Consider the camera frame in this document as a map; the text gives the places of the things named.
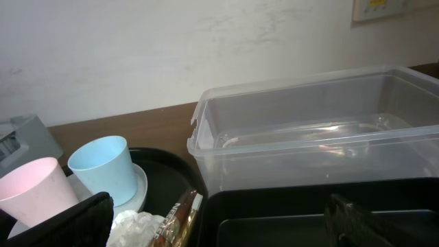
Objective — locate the brown gold coffee sachet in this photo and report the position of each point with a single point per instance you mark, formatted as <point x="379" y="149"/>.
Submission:
<point x="178" y="224"/>

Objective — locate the white plate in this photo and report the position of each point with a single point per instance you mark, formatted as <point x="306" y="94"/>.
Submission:
<point x="136" y="203"/>

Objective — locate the black round tray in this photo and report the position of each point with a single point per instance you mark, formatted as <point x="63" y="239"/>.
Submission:
<point x="168" y="177"/>

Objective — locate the pink cup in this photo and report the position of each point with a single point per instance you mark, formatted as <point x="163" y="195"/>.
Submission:
<point x="36" y="191"/>

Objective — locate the black rectangular tray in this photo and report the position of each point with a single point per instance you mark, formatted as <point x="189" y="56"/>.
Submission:
<point x="294" y="216"/>

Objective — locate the framed picture on wall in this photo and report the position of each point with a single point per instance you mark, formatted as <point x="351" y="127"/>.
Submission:
<point x="367" y="10"/>

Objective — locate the white napkin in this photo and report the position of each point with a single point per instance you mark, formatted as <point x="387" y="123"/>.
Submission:
<point x="132" y="229"/>

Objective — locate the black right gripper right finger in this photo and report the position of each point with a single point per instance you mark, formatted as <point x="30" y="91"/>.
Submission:
<point x="348" y="224"/>

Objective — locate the grey dishwasher rack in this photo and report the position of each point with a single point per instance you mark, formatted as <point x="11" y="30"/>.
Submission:
<point x="23" y="139"/>

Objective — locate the light blue cup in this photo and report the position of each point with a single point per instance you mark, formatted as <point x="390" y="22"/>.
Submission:
<point x="105" y="164"/>

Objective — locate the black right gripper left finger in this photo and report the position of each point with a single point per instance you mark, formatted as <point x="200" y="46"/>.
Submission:
<point x="88" y="223"/>

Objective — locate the clear plastic bin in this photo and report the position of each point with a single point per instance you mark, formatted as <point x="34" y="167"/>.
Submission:
<point x="373" y="123"/>

